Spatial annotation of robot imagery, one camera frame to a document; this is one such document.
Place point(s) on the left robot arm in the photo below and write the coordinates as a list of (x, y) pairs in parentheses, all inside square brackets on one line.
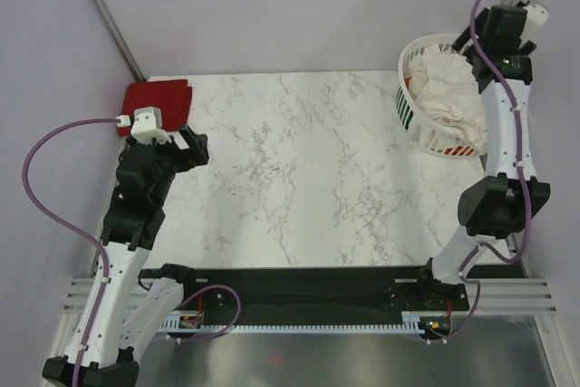
[(127, 304)]

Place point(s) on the white t shirt in basket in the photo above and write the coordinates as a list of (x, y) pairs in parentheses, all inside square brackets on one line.
[(442, 85)]

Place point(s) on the white slotted cable duct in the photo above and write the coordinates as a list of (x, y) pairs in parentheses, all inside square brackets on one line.
[(409, 324)]

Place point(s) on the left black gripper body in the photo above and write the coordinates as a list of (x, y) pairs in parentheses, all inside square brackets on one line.
[(184, 159)]

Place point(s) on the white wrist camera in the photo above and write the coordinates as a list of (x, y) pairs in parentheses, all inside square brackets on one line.
[(145, 126), (537, 15)]

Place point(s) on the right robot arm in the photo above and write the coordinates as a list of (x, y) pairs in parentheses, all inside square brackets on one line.
[(495, 213)]

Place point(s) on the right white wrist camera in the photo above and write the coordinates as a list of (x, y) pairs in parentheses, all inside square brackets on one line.
[(537, 15)]

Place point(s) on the folded red t shirt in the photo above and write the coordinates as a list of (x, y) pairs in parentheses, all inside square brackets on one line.
[(173, 98)]

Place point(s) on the white laundry basket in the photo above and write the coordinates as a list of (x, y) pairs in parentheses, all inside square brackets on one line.
[(428, 135)]

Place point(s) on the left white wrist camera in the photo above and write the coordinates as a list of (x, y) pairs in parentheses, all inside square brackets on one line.
[(145, 126)]

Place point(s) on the aluminium rail front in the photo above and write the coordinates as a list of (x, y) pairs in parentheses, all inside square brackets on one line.
[(522, 296)]

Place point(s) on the left aluminium frame post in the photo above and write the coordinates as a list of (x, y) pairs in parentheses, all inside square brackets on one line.
[(114, 32)]

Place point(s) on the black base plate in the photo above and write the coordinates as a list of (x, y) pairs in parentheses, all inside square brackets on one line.
[(321, 296)]

